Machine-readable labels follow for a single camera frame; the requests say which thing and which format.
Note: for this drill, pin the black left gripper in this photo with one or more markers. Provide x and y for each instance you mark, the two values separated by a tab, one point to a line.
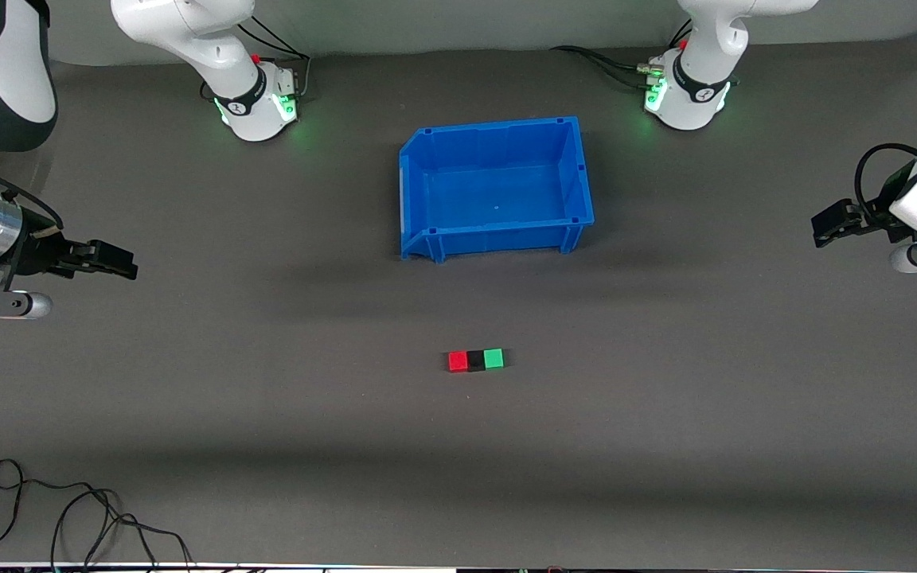
872	224

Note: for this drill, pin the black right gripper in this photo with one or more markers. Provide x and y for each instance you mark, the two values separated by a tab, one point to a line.
39	255

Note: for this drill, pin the small green cube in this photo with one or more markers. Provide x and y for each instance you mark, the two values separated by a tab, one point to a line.
493	359

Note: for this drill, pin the small red cube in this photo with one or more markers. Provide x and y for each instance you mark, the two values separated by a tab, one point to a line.
458	362

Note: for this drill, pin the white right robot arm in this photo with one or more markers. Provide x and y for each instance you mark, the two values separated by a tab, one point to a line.
204	48

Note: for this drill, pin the small black cube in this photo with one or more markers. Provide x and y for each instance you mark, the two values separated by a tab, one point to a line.
476	361

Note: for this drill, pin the blue plastic storage bin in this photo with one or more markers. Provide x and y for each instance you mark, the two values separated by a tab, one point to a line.
498	191

